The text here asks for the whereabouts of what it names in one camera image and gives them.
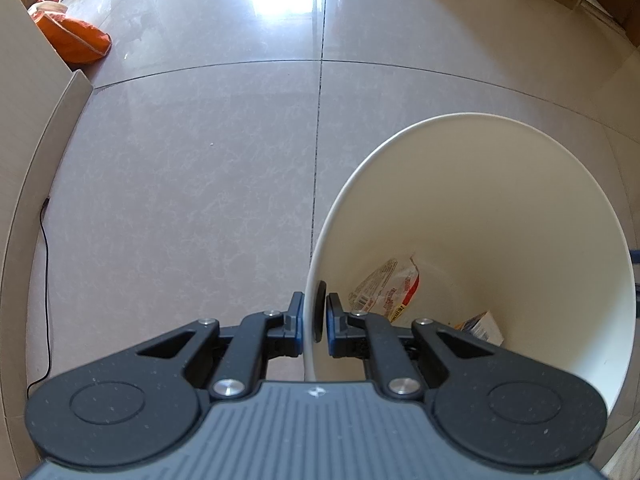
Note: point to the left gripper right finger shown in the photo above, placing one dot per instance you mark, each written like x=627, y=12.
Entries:
x=372, y=340

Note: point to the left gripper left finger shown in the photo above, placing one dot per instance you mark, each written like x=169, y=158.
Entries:
x=247, y=349

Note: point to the red white snack wrapper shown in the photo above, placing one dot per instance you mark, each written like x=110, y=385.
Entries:
x=388, y=290

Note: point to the blue white milk carton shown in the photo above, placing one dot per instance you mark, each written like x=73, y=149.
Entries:
x=484, y=327

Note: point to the white plastic waste bin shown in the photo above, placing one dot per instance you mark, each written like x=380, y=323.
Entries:
x=498, y=217

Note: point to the white skirting board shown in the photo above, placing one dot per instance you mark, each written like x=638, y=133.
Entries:
x=18, y=454

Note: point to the orange cushion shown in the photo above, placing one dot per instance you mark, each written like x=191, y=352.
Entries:
x=77, y=42

